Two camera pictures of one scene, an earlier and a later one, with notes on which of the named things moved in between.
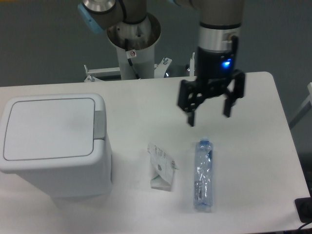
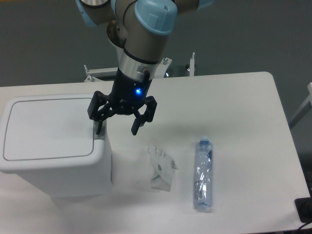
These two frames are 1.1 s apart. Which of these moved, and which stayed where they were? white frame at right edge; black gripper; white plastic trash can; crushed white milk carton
Moved: black gripper
Stayed: crushed white milk carton; white frame at right edge; white plastic trash can
